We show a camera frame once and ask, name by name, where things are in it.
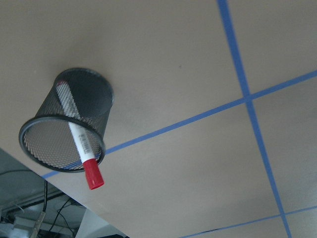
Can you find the near black mesh pen cup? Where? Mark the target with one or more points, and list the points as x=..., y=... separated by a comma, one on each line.
x=81, y=96

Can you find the red and white marker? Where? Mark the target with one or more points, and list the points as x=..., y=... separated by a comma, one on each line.
x=93, y=175

